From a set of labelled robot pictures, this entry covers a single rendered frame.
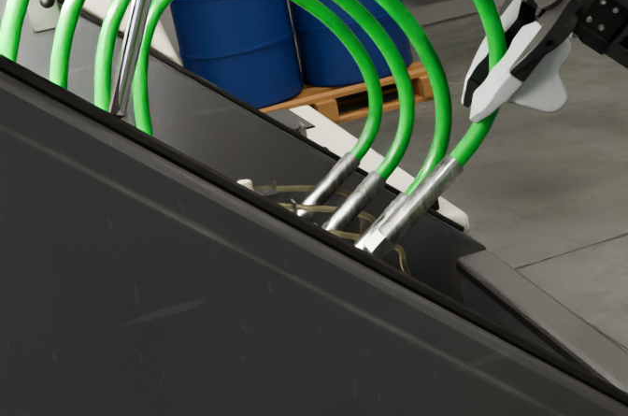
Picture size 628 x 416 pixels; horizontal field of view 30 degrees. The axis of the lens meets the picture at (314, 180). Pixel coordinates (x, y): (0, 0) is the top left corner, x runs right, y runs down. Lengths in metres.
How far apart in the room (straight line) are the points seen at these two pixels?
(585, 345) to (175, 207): 0.62
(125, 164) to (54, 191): 0.03
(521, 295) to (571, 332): 0.10
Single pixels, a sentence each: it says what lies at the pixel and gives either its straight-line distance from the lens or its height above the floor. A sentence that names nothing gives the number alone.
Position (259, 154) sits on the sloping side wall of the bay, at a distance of 1.19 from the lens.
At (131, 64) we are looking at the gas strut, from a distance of 0.51.
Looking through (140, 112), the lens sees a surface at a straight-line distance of 1.08.
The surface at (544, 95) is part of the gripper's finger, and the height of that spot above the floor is 1.20.
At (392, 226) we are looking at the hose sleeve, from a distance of 0.90.
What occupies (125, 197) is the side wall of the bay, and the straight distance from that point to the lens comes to 0.49.
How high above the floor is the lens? 1.42
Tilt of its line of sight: 17 degrees down
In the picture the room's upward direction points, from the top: 11 degrees counter-clockwise
